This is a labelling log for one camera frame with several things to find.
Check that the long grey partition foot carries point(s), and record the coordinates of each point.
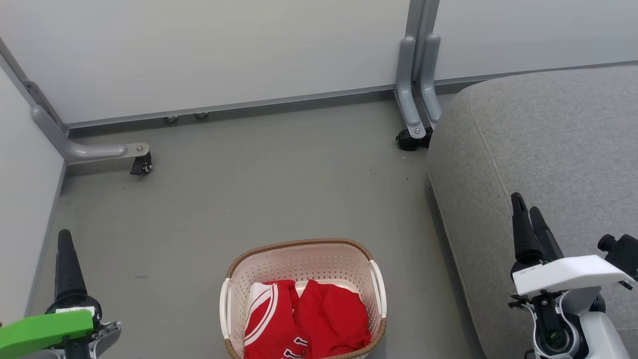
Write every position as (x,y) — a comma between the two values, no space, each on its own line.
(89,150)

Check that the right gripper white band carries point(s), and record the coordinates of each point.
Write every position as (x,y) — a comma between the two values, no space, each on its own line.
(568,274)

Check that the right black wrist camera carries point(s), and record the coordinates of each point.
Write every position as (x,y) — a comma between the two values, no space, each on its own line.
(623,252)

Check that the grey partition post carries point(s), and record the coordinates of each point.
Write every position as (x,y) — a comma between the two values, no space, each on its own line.
(421,20)

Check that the grey curved partition foot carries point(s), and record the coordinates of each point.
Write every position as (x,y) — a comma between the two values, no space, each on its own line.
(429,89)
(407,99)

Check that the plain red garment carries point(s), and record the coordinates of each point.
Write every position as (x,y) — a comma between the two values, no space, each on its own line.
(334,319)

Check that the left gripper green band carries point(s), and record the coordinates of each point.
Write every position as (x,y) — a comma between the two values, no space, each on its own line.
(45,331)

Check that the small black caster wheel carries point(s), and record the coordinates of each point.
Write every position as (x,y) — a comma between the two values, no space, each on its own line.
(142,166)

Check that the grey fabric sofa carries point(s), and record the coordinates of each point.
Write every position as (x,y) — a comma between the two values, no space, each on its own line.
(538,149)

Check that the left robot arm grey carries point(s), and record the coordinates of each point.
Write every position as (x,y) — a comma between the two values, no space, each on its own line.
(107,335)

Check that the white perforated laundry basket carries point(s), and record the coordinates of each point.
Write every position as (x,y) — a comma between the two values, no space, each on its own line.
(309,264)

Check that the large black caster wheel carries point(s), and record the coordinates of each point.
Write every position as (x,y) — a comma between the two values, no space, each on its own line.
(408,141)

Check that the red jersey with white stripes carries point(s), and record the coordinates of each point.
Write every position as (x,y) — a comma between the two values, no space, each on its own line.
(266,324)

